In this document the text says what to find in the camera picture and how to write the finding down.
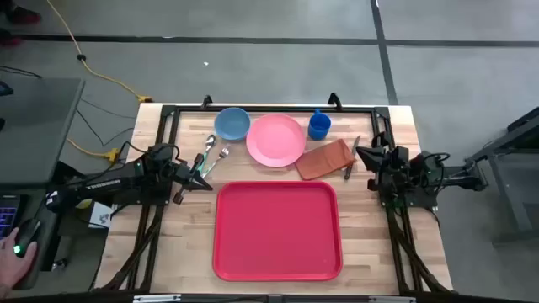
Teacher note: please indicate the blue plastic bowl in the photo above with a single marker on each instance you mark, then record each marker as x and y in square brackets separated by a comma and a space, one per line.
[231, 124]

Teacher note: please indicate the white printed box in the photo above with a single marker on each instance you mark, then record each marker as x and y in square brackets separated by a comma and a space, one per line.
[101, 216]

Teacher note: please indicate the silver fork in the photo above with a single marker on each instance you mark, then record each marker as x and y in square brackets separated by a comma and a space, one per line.
[223, 152]

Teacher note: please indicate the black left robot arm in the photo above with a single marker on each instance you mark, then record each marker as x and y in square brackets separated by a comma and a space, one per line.
[105, 185]

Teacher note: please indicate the grey metal equipment stand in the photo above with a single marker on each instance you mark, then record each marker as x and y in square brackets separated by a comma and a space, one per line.
[511, 198]

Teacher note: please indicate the dark lower desk shelf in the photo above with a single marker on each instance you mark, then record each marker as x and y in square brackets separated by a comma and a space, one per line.
[42, 269]

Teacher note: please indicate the silver aluminium bar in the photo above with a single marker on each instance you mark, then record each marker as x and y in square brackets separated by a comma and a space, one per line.
[391, 300]
[156, 299]

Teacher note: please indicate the blue plastic cup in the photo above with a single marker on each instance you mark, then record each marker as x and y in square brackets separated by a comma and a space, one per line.
[319, 126]

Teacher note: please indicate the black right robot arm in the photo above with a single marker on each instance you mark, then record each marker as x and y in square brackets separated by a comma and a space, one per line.
[455, 181]

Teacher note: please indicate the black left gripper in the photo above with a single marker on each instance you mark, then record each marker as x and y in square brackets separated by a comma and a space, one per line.
[181, 172]

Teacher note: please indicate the black computer mouse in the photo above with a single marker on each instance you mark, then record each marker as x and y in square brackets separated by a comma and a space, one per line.
[27, 235]

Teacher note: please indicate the yellow bottle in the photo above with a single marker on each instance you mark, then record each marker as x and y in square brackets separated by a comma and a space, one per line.
[84, 204]

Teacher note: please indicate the person's red shoe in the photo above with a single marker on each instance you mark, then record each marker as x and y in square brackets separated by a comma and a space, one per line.
[25, 16]
[8, 40]

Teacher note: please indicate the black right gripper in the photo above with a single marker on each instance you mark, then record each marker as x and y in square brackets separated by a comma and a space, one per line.
[393, 166]

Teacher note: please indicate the orange cloth napkin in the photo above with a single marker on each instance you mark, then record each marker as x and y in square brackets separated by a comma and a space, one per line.
[324, 160]

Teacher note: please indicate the backlit keyboard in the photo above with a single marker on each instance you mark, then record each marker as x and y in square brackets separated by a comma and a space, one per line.
[8, 219]

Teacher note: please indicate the grey desk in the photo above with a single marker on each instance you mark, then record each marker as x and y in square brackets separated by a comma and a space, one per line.
[38, 126]

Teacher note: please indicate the red plastic tray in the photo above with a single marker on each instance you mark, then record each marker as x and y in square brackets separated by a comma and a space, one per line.
[273, 231]

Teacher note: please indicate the black flat device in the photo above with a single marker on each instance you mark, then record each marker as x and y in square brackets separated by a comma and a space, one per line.
[5, 89]

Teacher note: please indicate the person's hand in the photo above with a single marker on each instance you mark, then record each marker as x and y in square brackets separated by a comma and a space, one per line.
[12, 269]

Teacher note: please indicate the pink plastic plate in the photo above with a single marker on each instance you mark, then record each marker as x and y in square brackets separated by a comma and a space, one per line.
[275, 141]

